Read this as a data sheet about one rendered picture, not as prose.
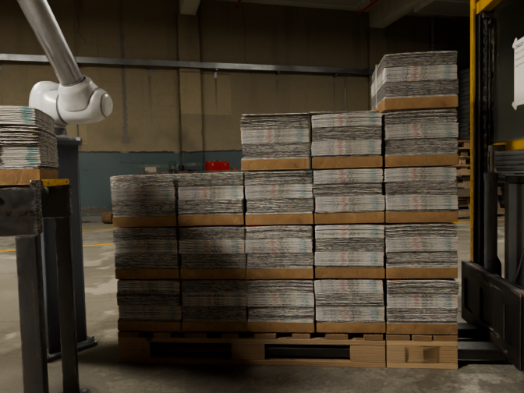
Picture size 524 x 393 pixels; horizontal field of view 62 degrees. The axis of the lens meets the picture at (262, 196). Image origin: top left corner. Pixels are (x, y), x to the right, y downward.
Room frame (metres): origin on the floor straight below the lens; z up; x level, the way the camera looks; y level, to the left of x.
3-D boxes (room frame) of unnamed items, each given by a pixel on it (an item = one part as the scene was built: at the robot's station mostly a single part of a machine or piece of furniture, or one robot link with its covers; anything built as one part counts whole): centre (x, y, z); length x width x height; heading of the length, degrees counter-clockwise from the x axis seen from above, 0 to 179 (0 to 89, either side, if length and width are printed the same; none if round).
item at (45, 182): (1.35, 0.64, 0.81); 0.43 x 0.03 x 0.02; 15
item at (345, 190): (2.02, 0.06, 0.42); 1.17 x 0.39 x 0.83; 84
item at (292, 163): (2.01, -0.07, 0.86); 0.38 x 0.29 x 0.04; 176
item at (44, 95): (2.09, 0.99, 1.17); 0.18 x 0.16 x 0.22; 78
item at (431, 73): (1.95, -0.66, 0.65); 0.39 x 0.30 x 1.29; 174
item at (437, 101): (1.95, -0.66, 0.63); 0.38 x 0.29 x 0.97; 174
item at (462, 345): (1.85, -0.47, 0.05); 1.05 x 0.10 x 0.04; 84
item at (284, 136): (2.01, -0.07, 0.95); 0.38 x 0.29 x 0.23; 176
